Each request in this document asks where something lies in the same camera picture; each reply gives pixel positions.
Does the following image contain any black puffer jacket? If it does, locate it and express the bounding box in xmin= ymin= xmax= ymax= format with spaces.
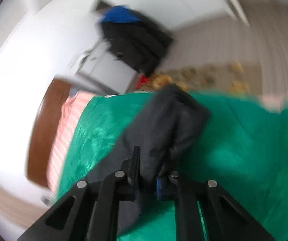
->
xmin=86 ymin=85 xmax=211 ymax=234

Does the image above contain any green satin bedspread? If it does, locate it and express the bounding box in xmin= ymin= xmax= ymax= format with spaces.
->
xmin=56 ymin=93 xmax=288 ymax=240

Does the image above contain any brown wooden headboard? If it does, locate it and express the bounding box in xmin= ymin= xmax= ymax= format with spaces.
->
xmin=26 ymin=78 xmax=71 ymax=188

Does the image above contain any blue garment on chair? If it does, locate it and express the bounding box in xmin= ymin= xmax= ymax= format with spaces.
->
xmin=99 ymin=5 xmax=142 ymax=23

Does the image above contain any pink plaid bed sheet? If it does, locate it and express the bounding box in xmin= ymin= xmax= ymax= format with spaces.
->
xmin=46 ymin=91 xmax=95 ymax=196

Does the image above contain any black coat on chair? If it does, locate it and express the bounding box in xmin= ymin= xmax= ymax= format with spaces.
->
xmin=100 ymin=10 xmax=173 ymax=77

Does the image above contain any white nightstand desk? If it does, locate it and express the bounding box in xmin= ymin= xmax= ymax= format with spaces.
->
xmin=55 ymin=40 xmax=138 ymax=95

